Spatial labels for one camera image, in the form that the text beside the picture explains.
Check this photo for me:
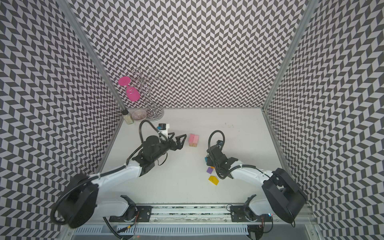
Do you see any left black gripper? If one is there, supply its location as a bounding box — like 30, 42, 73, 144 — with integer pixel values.
152, 132, 187, 162

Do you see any light pink block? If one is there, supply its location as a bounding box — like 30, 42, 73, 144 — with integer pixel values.
193, 135, 199, 145
189, 134, 195, 145

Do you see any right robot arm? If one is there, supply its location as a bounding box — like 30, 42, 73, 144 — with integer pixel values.
207, 145, 308, 225

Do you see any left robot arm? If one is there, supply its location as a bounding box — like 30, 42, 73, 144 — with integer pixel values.
50, 133, 187, 229

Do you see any yellow block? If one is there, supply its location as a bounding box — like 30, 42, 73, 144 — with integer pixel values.
209, 176, 219, 186

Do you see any striped ceramic bowl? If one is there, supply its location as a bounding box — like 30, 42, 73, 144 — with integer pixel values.
131, 109, 148, 121

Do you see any glass spice jar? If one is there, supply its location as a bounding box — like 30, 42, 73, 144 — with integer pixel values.
122, 109, 134, 125

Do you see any pink plastic wine glass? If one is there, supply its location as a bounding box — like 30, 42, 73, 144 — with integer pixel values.
118, 77, 141, 102

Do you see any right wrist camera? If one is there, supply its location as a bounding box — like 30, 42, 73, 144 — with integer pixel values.
217, 140, 225, 149

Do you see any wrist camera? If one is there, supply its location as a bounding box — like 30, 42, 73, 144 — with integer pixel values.
217, 140, 225, 149
157, 123, 170, 137

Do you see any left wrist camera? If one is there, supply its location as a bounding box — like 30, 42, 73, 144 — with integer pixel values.
157, 123, 170, 137

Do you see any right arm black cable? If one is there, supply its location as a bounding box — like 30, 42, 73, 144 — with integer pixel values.
207, 129, 226, 151

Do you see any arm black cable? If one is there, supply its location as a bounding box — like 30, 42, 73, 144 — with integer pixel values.
207, 129, 226, 151
49, 119, 161, 226

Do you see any chrome wire glass stand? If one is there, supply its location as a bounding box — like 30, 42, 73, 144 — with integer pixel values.
132, 68, 164, 122

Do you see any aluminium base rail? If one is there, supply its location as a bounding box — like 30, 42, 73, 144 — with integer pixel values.
63, 204, 324, 240

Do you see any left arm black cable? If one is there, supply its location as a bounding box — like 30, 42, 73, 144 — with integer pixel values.
49, 119, 161, 226

